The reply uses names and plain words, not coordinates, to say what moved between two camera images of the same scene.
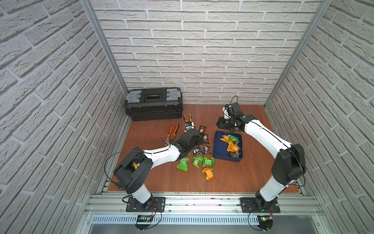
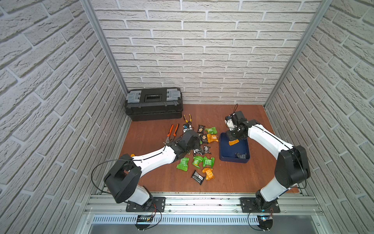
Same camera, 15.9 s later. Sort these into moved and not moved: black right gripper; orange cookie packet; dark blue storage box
Moved: dark blue storage box; black right gripper
Not moved: orange cookie packet
